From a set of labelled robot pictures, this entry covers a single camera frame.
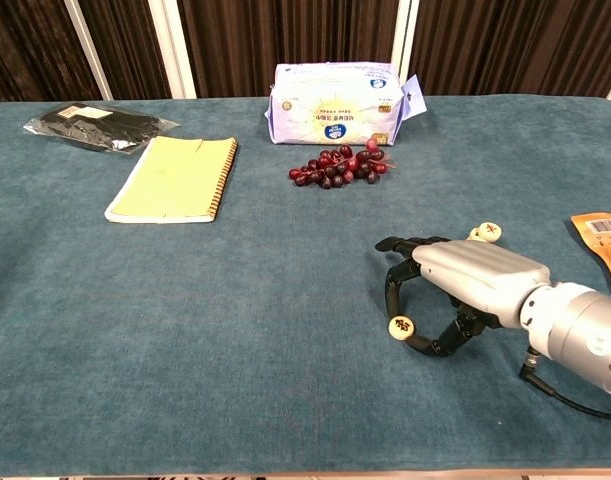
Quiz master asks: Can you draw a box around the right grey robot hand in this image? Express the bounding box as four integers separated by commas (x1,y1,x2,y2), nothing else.
374,236,552,357

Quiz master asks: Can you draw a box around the wooden token bottom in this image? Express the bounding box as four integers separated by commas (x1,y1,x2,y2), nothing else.
387,314,416,342

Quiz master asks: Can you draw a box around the brown spout pouch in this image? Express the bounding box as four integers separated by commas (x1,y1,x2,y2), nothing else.
570,212,611,304

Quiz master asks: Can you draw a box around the bunch of dark red grapes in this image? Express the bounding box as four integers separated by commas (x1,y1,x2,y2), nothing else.
288,138,395,190

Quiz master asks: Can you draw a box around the white purple tissue pack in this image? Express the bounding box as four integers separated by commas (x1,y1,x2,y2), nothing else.
263,60,427,147

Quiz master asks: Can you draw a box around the teal table cloth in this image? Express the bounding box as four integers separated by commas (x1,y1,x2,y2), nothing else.
0,94,611,476

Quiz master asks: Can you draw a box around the dark brown pleated curtain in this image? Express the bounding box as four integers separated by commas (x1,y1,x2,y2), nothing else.
0,0,611,104

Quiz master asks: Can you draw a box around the spiral-bound yellow notebook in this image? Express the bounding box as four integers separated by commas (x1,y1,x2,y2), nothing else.
103,135,239,225

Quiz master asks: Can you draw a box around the black item in plastic bag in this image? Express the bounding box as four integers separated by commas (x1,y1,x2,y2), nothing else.
23,102,181,155

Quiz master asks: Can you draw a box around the black robot wrist cable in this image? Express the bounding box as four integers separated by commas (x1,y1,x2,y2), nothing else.
518,348,611,422

